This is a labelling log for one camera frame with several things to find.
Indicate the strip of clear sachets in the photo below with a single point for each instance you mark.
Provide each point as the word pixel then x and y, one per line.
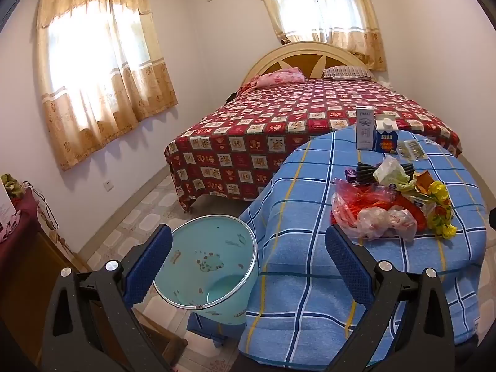
pixel 412 150

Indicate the striped pillow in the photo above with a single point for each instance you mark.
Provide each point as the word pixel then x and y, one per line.
pixel 348 71

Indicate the narrow beige curtain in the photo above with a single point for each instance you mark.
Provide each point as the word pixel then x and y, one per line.
pixel 368 46

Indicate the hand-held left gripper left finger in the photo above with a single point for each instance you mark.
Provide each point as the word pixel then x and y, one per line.
pixel 149 267

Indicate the red patterned bed blanket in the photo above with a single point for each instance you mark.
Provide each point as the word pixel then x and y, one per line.
pixel 252 135

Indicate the blue plastic stool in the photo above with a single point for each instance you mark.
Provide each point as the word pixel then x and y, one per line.
pixel 205 327

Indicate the white wall socket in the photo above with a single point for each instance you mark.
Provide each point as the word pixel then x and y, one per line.
pixel 109 185

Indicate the dark cloth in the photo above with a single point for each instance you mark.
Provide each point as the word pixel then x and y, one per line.
pixel 233 96

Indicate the pink spotted cloth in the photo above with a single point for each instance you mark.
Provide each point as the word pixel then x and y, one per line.
pixel 9 226

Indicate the translucent red plastic bag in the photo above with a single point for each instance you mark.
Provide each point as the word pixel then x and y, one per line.
pixel 341 193

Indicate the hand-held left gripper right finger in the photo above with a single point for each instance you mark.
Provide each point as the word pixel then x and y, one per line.
pixel 348 263

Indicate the wooden cabinet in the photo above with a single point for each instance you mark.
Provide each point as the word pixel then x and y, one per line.
pixel 27 271

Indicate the yellow flower wrapper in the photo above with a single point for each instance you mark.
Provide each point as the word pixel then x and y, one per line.
pixel 440 201

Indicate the tall white box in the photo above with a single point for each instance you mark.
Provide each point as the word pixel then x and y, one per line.
pixel 365 131

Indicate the blue plaid blanket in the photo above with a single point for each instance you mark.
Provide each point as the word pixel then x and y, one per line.
pixel 302 201

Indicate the red wrapper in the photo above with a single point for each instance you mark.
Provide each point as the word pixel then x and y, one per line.
pixel 410 208

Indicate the pink pillow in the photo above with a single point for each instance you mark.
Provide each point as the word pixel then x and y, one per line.
pixel 279 77

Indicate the cream wooden headboard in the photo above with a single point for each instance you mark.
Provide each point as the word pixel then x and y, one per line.
pixel 294 52

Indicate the blue and white carton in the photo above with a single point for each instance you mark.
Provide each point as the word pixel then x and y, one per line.
pixel 387 139

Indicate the light blue trash bin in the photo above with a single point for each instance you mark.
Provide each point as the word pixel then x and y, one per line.
pixel 209 248

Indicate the maroon cloth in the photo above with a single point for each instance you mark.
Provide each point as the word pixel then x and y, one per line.
pixel 23 209

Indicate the black corrugated tray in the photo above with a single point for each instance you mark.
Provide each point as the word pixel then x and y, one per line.
pixel 364 172

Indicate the wide beige curtain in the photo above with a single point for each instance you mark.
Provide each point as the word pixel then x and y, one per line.
pixel 97 85

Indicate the green and white plastic bag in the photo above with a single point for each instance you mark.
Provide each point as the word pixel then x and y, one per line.
pixel 389 172

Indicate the green plush cloth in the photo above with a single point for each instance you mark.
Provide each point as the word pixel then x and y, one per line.
pixel 11 188

